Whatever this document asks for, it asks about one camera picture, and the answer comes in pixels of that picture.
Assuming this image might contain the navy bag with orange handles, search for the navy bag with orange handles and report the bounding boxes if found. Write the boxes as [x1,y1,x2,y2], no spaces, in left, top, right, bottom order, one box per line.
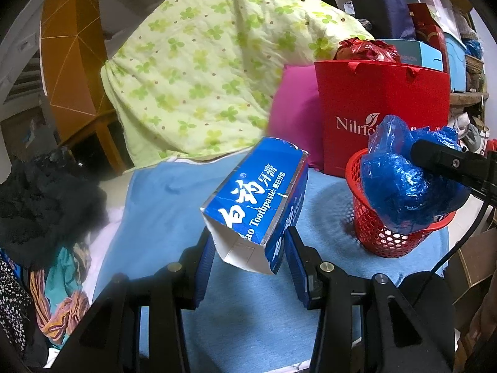
[347,0,413,40]

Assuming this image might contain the black cable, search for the black cable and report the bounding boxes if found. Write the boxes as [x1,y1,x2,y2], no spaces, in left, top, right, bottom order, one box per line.
[412,196,492,307]

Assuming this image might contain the black fuzzy cloth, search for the black fuzzy cloth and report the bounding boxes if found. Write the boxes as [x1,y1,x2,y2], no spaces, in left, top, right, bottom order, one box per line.
[0,155,108,269]

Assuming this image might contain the black white dotted cloth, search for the black white dotted cloth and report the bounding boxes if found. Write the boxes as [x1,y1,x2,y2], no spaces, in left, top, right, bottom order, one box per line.
[0,256,34,354]

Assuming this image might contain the red paper gift bag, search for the red paper gift bag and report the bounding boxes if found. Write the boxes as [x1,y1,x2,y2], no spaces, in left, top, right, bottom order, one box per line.
[314,61,451,179]

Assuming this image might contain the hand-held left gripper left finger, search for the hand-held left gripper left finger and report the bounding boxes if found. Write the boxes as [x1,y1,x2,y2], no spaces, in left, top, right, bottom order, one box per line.
[50,237,216,373]

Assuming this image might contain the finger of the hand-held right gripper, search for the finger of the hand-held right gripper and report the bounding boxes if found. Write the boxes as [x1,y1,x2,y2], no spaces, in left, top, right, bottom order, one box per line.
[410,139,497,199]

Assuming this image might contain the blue plastic bag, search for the blue plastic bag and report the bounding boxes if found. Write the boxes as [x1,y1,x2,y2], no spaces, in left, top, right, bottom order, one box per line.
[360,114,471,236]

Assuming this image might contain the orange wooden cabinet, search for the orange wooden cabinet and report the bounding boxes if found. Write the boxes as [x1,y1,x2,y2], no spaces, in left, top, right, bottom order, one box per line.
[40,0,129,173]

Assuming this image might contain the red mesh plastic basket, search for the red mesh plastic basket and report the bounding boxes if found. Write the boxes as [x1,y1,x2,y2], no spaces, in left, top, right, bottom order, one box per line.
[345,148,456,259]

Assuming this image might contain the brown cardboard box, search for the brown cardboard box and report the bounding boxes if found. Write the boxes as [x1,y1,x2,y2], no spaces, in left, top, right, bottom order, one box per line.
[454,229,497,319]

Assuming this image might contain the blue plastic storage bin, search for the blue plastic storage bin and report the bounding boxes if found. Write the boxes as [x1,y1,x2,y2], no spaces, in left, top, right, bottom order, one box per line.
[445,31,468,92]

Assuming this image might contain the magenta pillow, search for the magenta pillow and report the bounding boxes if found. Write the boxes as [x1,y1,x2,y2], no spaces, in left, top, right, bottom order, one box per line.
[267,65,326,172]

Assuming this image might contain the blue toothpaste box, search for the blue toothpaste box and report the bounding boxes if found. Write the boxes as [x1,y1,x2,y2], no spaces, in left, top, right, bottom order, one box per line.
[200,137,310,275]

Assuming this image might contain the colourful striped cloth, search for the colourful striped cloth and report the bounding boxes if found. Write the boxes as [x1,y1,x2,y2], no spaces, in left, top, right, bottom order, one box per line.
[29,243,92,346]

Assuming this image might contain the dark red gift box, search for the dark red gift box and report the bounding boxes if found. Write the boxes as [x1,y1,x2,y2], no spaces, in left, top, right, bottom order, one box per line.
[408,3,451,82]

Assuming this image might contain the green clover print quilt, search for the green clover print quilt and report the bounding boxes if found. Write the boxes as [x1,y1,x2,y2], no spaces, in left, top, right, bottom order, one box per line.
[101,0,375,169]

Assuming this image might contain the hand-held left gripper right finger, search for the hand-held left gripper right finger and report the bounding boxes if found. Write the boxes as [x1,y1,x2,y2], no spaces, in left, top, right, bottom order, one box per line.
[283,227,455,373]

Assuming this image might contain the light blue bed sheet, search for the light blue bed sheet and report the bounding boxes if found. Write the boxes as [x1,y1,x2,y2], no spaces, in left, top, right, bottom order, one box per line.
[91,155,451,373]

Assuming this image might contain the person's right forearm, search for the person's right forearm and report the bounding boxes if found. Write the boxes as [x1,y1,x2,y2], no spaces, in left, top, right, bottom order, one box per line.
[468,291,497,358]

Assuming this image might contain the crumpled red plastic bag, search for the crumpled red plastic bag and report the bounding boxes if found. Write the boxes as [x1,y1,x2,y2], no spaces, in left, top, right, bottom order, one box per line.
[336,38,401,64]

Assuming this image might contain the light blue cardboard box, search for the light blue cardboard box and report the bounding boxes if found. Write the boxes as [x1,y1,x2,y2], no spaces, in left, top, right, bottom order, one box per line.
[376,39,444,72]

